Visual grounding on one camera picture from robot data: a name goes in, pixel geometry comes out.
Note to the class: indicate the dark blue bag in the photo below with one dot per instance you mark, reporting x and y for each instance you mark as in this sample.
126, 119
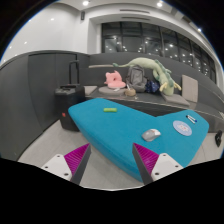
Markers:
152, 86

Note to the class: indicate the green dragon plush toy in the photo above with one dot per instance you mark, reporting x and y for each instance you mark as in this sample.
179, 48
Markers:
160, 73

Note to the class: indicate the flat grey seat pad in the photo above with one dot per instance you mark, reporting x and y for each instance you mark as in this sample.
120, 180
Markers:
176, 99

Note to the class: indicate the green rectangular block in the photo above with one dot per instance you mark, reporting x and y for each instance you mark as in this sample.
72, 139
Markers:
110, 109

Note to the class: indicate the small brown bag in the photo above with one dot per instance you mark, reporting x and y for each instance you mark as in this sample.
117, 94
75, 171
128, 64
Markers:
130, 92

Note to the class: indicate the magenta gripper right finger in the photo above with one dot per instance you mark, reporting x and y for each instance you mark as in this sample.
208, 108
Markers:
153, 166

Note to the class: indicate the dark grey bench seating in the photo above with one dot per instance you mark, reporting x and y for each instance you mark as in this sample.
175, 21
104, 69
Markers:
210, 104

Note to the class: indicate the round blue mouse pad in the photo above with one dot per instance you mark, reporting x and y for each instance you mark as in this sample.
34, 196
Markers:
182, 128

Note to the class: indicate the grey computer mouse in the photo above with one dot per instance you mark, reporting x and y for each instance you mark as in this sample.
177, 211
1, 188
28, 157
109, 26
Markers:
151, 135

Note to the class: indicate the pink plush toy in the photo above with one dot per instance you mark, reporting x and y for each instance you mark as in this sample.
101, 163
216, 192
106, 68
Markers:
114, 80

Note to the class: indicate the black object on floor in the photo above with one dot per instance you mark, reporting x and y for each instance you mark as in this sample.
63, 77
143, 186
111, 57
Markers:
218, 138

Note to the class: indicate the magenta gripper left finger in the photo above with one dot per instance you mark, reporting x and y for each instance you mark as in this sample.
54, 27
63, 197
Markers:
71, 166

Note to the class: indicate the grey backpack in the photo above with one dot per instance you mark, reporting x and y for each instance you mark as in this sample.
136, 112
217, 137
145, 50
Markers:
136, 78

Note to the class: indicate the black rolling suitcase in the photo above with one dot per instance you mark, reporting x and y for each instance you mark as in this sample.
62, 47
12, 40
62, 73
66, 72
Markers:
67, 96

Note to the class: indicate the round grey seat cushion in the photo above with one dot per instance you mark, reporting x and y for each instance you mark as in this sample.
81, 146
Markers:
109, 91

